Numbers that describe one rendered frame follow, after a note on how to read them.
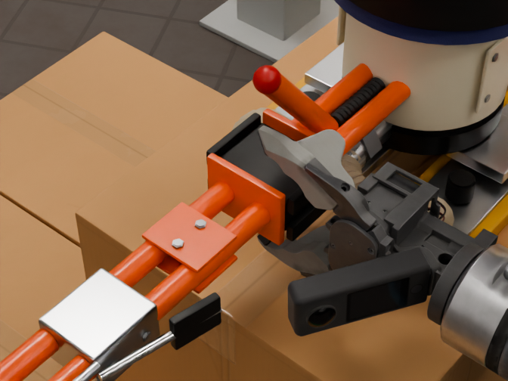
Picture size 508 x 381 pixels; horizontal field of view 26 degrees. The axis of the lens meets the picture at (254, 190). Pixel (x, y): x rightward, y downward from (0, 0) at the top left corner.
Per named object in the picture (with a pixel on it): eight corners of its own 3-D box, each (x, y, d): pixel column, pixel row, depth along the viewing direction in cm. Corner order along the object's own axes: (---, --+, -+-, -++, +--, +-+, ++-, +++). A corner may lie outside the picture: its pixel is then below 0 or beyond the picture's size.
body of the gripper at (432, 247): (374, 217, 99) (490, 282, 93) (316, 273, 94) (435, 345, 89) (381, 154, 93) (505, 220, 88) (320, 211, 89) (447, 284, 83)
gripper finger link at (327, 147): (293, 100, 94) (364, 182, 94) (249, 137, 91) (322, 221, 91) (309, 85, 92) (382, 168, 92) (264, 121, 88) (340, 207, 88)
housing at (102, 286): (104, 299, 91) (98, 263, 88) (165, 341, 88) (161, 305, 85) (41, 352, 87) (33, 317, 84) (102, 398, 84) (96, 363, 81)
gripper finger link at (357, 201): (299, 170, 92) (367, 248, 92) (286, 181, 91) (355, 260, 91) (325, 147, 88) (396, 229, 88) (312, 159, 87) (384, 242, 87)
